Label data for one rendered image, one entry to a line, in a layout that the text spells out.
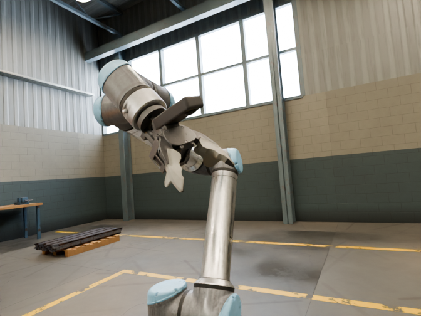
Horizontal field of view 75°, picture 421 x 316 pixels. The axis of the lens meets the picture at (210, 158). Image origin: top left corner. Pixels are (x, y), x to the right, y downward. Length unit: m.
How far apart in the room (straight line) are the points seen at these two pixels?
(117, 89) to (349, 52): 6.81
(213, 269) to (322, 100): 6.24
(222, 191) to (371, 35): 6.53
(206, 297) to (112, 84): 0.73
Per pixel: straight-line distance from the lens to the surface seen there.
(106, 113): 0.83
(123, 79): 0.65
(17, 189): 8.95
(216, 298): 1.03
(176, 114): 0.53
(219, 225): 1.08
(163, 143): 0.53
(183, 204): 8.33
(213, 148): 0.57
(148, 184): 9.09
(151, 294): 1.11
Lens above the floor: 1.27
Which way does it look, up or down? 4 degrees up
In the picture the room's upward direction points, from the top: 4 degrees counter-clockwise
